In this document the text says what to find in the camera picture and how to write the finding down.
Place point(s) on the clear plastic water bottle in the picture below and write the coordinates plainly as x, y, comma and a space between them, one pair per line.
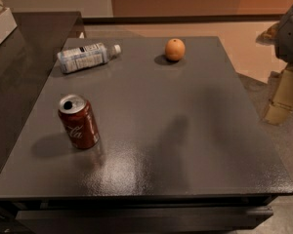
87, 56

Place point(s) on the white box on counter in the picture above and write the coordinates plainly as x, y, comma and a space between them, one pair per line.
7, 24

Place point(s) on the dark drawer front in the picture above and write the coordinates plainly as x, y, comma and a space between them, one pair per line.
147, 220

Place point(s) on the orange fruit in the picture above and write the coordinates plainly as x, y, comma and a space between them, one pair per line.
175, 49

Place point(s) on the red cola can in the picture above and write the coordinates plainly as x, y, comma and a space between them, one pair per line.
79, 121

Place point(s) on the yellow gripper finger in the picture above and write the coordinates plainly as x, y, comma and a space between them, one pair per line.
281, 104

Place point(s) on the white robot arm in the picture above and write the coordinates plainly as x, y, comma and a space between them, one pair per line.
284, 37

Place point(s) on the dark side counter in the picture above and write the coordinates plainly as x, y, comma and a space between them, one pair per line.
26, 59

